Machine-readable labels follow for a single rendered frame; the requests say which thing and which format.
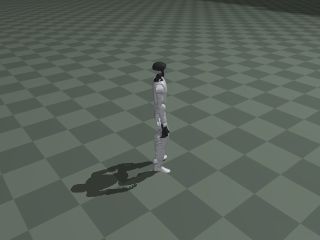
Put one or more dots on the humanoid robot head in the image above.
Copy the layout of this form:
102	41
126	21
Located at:
159	66

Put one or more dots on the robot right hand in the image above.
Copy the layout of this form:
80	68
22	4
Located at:
164	132

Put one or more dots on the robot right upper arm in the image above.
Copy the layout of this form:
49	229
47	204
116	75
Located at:
160	95

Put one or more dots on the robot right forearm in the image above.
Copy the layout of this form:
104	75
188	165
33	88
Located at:
162	114

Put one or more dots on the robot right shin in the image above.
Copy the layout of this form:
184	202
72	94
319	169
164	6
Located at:
160	153

